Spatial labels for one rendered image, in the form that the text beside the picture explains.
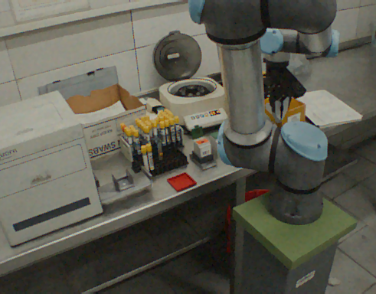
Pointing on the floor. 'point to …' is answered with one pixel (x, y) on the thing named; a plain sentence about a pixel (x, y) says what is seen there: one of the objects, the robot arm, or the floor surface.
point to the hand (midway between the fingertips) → (279, 119)
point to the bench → (177, 200)
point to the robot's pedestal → (299, 276)
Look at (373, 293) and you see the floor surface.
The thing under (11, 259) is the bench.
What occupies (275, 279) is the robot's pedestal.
